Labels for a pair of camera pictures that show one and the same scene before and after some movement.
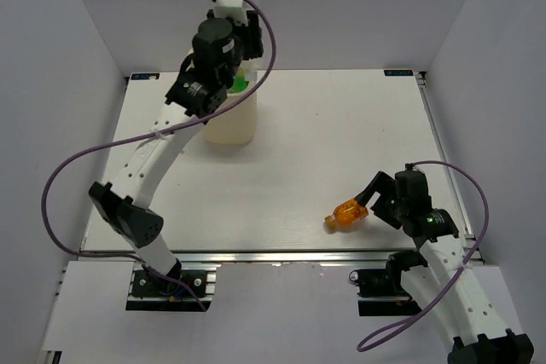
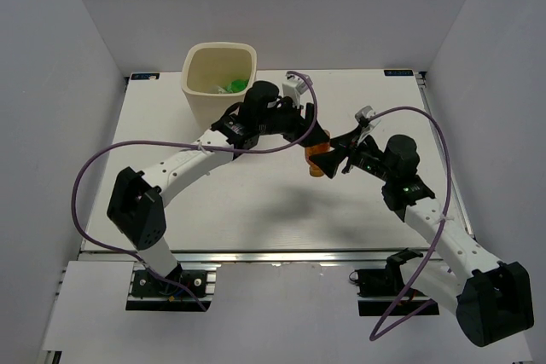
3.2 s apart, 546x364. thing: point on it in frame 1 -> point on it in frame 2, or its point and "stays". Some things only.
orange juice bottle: (346, 213) -> (315, 170)
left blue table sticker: (144, 76) stays
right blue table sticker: (398, 72) stays
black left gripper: (252, 35) -> (299, 124)
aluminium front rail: (252, 257) stays
